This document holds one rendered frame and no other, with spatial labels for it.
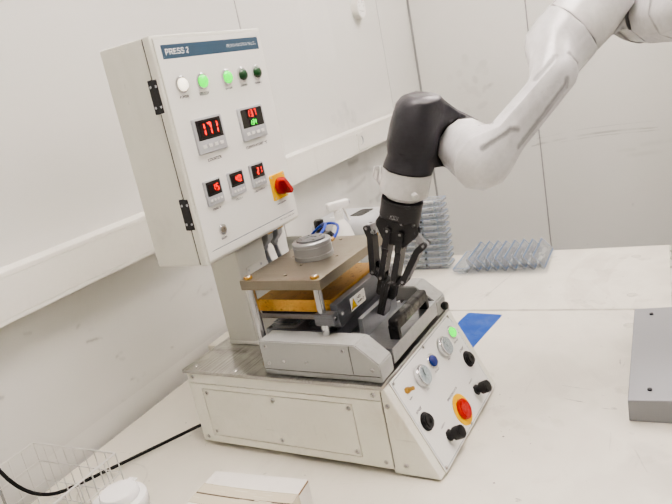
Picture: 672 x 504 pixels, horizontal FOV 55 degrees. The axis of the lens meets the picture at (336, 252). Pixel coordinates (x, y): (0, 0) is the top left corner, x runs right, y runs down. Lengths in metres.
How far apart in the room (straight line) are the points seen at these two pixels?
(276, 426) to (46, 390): 0.51
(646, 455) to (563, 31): 0.71
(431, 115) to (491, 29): 2.49
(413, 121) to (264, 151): 0.42
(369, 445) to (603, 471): 0.39
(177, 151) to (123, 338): 0.61
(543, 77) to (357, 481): 0.75
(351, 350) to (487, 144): 0.41
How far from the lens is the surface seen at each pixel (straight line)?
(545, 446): 1.25
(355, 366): 1.13
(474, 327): 1.72
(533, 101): 1.07
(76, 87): 1.62
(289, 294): 1.25
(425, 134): 1.08
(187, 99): 1.23
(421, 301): 1.26
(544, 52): 1.12
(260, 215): 1.35
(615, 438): 1.27
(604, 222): 3.62
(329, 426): 1.22
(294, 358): 1.19
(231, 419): 1.36
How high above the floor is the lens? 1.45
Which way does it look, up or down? 15 degrees down
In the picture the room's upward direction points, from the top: 11 degrees counter-clockwise
